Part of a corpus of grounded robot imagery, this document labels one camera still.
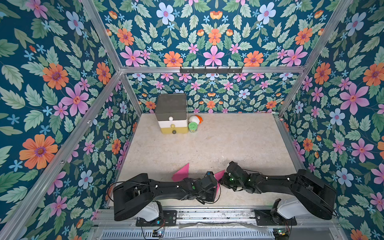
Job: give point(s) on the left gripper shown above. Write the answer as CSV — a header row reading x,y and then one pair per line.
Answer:
x,y
211,198

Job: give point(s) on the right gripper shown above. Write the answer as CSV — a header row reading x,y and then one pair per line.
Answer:
x,y
226,179

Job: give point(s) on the pink square paper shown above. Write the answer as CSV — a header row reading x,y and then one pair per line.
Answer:
x,y
181,174

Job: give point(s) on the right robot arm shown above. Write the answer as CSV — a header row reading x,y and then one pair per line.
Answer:
x,y
316,196

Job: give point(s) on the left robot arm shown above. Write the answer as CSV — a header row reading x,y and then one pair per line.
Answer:
x,y
133,195

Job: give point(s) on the green lidded can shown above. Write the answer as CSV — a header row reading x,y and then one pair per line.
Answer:
x,y
193,127

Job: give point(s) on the orange white plush toy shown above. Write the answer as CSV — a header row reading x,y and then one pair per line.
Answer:
x,y
196,119

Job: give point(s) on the small drawer cabinet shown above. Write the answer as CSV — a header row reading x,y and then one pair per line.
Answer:
x,y
171,113

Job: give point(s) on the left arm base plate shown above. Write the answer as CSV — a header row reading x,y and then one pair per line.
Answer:
x,y
165,219

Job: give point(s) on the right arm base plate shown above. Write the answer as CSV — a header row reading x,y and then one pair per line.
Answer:
x,y
271,218

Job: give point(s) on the black hook rail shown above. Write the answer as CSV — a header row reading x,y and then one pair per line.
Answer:
x,y
210,70

